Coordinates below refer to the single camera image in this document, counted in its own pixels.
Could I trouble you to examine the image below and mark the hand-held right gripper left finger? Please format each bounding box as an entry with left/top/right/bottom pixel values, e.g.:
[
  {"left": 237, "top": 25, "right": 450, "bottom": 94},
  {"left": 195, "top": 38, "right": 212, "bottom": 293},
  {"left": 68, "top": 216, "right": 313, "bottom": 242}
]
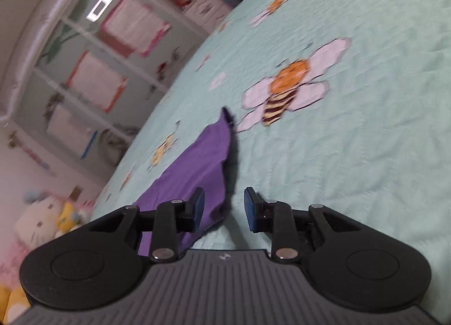
[{"left": 86, "top": 187, "right": 205, "bottom": 264}]

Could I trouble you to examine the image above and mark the bee-print quilted bed cover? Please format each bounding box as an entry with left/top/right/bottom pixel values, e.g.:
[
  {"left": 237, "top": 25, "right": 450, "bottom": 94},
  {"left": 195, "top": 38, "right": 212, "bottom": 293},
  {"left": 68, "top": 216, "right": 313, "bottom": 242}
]
[{"left": 90, "top": 0, "right": 451, "bottom": 325}]

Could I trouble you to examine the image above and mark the yellow bear plush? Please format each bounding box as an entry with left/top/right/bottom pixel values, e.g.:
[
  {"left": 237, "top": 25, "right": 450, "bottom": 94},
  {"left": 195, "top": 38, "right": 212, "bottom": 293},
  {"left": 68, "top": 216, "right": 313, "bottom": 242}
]
[{"left": 0, "top": 284, "right": 30, "bottom": 324}]

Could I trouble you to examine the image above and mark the grey sliding-door wardrobe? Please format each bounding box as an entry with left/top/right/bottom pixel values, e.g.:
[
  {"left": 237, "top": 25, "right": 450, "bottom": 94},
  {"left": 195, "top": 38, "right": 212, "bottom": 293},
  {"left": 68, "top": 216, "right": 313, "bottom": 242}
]
[{"left": 0, "top": 0, "right": 254, "bottom": 174}]

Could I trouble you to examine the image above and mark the orange-bordered poster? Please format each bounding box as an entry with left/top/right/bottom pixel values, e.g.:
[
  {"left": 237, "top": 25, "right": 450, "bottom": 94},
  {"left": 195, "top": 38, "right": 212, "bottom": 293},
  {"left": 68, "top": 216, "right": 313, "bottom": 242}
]
[{"left": 66, "top": 50, "right": 128, "bottom": 114}]

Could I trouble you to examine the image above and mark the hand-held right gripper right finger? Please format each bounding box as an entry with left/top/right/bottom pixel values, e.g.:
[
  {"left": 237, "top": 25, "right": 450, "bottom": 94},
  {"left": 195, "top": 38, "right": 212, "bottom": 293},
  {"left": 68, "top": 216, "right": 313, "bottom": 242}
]
[{"left": 244, "top": 187, "right": 363, "bottom": 263}]

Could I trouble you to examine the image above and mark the grey rings decal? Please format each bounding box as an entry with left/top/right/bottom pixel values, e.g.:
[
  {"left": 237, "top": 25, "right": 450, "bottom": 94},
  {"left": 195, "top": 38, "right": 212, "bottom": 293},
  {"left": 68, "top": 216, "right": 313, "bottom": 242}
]
[{"left": 97, "top": 128, "right": 140, "bottom": 167}]

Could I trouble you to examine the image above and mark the pink-bordered poster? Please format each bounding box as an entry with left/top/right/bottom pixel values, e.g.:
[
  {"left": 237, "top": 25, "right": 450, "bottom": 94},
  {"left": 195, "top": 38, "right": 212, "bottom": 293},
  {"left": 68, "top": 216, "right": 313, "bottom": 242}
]
[{"left": 99, "top": 0, "right": 172, "bottom": 58}]

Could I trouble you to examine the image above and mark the purple t-shirt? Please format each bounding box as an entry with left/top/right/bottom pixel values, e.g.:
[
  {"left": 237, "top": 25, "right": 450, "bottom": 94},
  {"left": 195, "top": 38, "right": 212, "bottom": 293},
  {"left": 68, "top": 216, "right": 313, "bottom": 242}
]
[{"left": 136, "top": 106, "right": 237, "bottom": 258}]

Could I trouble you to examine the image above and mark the white cat plush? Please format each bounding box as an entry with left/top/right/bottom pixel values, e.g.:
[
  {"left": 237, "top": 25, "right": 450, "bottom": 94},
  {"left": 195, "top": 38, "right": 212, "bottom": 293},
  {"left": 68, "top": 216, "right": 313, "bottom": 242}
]
[{"left": 13, "top": 191, "right": 92, "bottom": 241}]

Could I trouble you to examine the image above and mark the white drawer cabinet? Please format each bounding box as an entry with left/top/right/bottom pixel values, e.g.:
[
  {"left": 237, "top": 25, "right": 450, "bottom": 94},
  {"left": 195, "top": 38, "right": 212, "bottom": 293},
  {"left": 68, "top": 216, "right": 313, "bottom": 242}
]
[{"left": 183, "top": 0, "right": 233, "bottom": 29}]

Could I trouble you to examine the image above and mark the blue-bordered poster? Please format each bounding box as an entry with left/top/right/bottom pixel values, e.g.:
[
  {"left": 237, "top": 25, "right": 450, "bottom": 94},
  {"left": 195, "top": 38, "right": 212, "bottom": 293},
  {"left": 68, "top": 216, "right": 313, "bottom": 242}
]
[{"left": 46, "top": 104, "right": 98, "bottom": 161}]

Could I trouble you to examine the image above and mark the hanging wall ornament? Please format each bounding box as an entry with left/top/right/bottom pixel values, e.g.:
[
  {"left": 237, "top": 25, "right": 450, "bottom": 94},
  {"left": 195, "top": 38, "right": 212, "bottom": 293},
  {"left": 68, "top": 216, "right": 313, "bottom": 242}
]
[{"left": 9, "top": 131, "right": 57, "bottom": 177}]

